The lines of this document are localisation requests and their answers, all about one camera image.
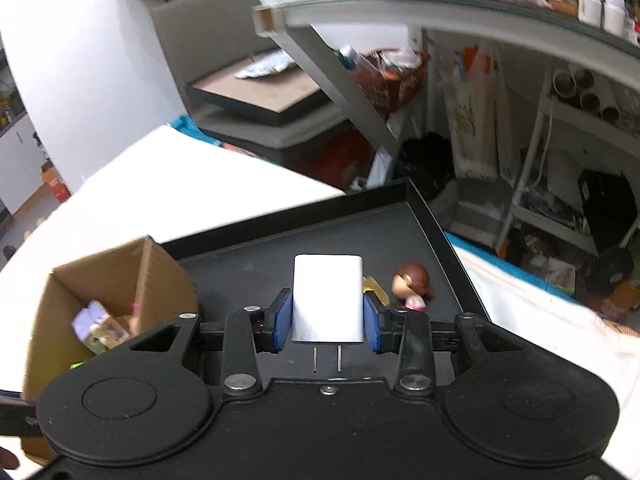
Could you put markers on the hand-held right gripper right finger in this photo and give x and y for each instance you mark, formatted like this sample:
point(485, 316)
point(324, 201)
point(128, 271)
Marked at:
point(372, 322)

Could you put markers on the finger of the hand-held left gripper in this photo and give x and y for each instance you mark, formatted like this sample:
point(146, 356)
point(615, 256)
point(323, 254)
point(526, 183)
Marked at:
point(17, 417)

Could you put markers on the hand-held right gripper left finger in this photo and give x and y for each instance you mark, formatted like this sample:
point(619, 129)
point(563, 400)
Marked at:
point(282, 322)

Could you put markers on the white plug charger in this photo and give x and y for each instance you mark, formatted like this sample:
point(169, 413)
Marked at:
point(327, 300)

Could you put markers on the black tray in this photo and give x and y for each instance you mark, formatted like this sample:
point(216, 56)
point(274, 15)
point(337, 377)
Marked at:
point(250, 270)

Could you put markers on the white and grey small box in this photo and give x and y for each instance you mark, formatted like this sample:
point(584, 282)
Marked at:
point(90, 321)

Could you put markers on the brown cardboard box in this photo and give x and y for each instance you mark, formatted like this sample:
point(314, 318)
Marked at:
point(165, 280)

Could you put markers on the small yellow and white toy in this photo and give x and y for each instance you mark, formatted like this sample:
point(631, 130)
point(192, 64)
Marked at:
point(375, 290)

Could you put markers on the brown-haired doll figurine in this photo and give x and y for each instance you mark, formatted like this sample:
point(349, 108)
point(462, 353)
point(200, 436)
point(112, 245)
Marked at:
point(412, 285)

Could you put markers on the white bed sheet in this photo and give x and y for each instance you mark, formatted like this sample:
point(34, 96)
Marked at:
point(150, 180)

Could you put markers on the white tote bag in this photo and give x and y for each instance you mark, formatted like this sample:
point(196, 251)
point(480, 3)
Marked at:
point(475, 120)

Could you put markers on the white metal rack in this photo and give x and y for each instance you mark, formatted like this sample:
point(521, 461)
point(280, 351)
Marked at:
point(535, 160)

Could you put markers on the orange carton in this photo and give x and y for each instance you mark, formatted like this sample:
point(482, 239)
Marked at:
point(55, 182)

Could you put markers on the red plastic basket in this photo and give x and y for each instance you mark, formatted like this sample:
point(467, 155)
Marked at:
point(395, 85)

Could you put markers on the printed paper packet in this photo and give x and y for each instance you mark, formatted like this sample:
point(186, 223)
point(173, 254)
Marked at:
point(265, 66)

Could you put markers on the white kitchen cabinet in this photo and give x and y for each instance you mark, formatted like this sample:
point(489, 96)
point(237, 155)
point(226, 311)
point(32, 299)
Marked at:
point(20, 150)

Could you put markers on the grey chair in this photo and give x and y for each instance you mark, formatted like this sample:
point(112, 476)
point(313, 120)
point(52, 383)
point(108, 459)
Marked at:
point(200, 30)

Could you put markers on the grey glass desk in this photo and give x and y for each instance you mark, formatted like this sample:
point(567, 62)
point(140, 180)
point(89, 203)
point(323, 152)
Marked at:
point(450, 7)

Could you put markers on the white pill bottle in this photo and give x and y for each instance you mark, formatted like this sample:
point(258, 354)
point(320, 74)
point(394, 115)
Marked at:
point(614, 12)
point(590, 2)

